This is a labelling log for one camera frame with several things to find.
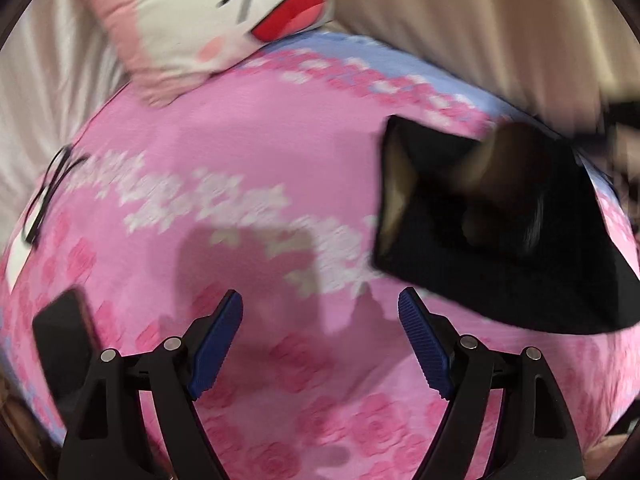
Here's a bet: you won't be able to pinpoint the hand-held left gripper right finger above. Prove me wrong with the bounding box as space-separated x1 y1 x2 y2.
398 287 587 480

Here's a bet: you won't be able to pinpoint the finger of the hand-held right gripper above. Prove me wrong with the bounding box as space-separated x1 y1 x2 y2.
575 100 640 143

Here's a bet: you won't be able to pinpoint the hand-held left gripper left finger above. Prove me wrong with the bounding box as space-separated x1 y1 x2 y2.
60 289 244 480

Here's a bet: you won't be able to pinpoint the black pants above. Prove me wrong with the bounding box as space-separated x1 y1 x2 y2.
374 115 640 336

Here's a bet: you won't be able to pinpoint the pink floral blanket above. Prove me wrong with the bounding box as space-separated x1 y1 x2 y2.
0 30 640 480

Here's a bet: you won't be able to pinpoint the black phone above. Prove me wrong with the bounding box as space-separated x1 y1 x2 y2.
32 287 102 411

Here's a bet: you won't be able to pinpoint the beige cloth cover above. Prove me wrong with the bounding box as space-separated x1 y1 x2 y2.
320 0 640 138

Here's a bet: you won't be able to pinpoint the black eyeglasses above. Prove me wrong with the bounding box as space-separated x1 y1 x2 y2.
24 144 90 247

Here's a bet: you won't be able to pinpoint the white satin sheet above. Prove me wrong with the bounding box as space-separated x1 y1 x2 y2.
0 0 135 241

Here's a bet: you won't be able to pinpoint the cartoon face pillow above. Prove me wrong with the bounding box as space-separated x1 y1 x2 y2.
67 0 335 107

